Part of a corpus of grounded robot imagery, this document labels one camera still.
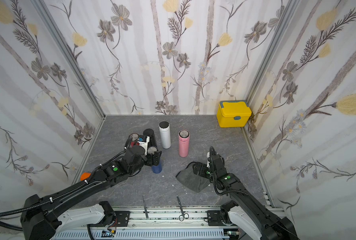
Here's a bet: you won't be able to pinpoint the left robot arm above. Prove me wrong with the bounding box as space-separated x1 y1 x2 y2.
20 139 162 240

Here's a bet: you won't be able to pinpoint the white thermos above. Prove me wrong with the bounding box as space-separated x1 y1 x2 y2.
159 121 171 149

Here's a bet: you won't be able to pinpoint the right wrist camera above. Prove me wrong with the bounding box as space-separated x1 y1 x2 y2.
207 152 210 168

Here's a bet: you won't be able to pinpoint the scissors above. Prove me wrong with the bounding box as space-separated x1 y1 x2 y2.
177 195 189 222

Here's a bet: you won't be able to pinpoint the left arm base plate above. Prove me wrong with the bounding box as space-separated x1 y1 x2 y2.
108 211 131 228

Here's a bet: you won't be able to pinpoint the blue thermos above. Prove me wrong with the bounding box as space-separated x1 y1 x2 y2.
152 162 163 174

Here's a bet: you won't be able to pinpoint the metal tweezers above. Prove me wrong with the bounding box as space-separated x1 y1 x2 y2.
142 196 149 219

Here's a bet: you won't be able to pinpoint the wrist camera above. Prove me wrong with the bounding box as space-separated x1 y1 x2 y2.
207 152 210 168
135 135 150 156

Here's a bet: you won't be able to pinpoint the orange cap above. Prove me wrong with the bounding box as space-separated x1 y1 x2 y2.
80 173 91 181

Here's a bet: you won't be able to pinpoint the black thermos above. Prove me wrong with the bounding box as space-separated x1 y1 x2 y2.
143 129 158 154

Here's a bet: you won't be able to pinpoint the red thermos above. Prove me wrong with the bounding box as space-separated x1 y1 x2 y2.
129 133 139 148

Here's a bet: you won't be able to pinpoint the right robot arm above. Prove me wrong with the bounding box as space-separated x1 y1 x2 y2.
193 147 299 240

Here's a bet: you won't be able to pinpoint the black corrugated cable conduit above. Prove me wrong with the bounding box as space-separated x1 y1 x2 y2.
0 179 89 232

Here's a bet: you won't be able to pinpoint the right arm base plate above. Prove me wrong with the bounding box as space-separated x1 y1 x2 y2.
206 210 225 227

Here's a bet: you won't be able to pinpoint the pink thermos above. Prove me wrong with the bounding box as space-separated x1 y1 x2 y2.
178 130 190 158

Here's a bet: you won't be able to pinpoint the yellow lidded box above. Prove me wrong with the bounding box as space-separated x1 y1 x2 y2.
216 100 252 128

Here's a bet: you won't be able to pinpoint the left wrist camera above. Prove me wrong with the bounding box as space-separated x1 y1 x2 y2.
135 135 150 156

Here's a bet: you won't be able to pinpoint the aluminium front rail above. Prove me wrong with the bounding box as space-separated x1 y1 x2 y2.
53 206 252 240

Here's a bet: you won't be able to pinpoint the grey cloth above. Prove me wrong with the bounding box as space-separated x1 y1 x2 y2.
176 166 210 193

